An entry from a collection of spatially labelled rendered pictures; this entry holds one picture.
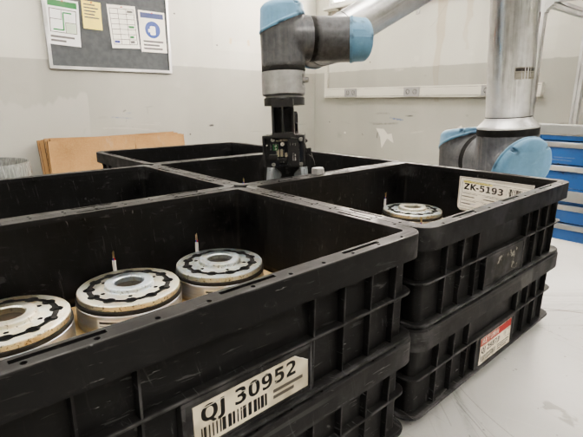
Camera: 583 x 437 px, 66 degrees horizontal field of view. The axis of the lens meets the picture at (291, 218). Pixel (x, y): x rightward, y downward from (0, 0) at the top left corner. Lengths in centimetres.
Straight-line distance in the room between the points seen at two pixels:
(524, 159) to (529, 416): 51
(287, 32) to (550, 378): 63
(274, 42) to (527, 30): 47
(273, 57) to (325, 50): 9
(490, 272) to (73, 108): 333
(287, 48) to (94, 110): 300
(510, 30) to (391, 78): 325
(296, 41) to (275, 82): 7
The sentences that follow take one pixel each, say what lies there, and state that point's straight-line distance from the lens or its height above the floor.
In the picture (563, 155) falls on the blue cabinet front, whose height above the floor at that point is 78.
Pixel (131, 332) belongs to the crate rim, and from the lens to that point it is 26.
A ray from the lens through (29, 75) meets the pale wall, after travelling 361.
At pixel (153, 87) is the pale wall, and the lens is 386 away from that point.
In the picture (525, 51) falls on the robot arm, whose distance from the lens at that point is 98.
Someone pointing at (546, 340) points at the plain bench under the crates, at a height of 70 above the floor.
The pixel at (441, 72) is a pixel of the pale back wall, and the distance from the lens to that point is 392.
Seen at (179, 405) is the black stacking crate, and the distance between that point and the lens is 30.
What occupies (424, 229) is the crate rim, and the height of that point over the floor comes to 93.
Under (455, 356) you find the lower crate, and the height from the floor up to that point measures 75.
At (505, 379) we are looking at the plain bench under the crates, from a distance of 67.
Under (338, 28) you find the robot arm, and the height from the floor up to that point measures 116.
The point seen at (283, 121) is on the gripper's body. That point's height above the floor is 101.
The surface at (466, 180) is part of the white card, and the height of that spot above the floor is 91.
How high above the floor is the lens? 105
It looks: 15 degrees down
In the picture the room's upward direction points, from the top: straight up
